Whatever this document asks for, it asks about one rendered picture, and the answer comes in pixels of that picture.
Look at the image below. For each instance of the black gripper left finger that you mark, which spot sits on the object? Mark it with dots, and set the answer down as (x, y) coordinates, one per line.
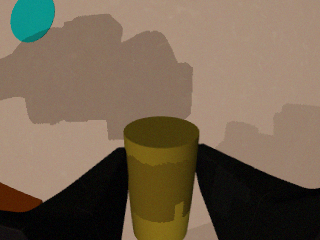
(92, 208)

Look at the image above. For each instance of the cyan circle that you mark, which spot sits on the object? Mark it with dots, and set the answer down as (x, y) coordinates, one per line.
(31, 19)

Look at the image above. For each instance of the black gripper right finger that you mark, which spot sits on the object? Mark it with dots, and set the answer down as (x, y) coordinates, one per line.
(247, 204)

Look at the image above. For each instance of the yellow tall cylinder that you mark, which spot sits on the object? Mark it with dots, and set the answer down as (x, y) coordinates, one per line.
(161, 161)

